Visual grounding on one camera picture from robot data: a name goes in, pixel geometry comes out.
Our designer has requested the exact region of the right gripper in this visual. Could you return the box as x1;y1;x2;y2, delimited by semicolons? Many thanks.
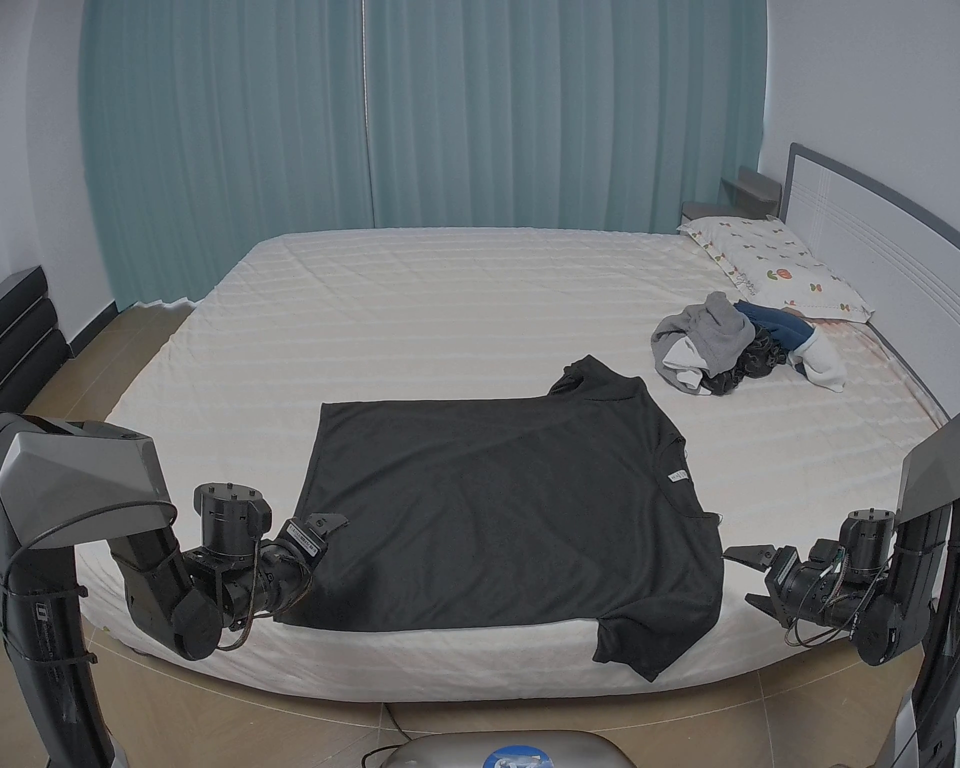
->
721;546;835;630

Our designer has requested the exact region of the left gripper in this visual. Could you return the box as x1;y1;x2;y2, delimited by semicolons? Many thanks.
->
258;512;351;609

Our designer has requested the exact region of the black T-shirt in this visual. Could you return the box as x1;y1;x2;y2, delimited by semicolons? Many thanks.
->
273;356;725;682

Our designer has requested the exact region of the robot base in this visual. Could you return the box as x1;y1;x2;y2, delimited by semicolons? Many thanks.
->
378;731;639;768

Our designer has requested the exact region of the bed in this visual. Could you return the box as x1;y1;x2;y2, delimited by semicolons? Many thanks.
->
78;142;960;702

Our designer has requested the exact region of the pile of clothes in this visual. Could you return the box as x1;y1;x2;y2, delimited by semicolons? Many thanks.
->
651;292;847;397

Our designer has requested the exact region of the white printed pillow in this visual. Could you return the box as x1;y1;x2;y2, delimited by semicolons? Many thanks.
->
677;216;875;324

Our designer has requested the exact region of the black chest of drawers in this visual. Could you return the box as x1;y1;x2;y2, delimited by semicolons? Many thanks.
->
0;266;74;410

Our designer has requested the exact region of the blue-green curtain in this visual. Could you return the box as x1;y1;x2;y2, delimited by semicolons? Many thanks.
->
363;0;766;234
78;0;372;309

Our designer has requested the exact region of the grey bedside table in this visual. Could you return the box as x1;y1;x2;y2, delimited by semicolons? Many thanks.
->
681;166;783;225

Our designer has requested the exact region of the black braided cable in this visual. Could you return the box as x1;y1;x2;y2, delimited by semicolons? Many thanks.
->
217;566;312;652

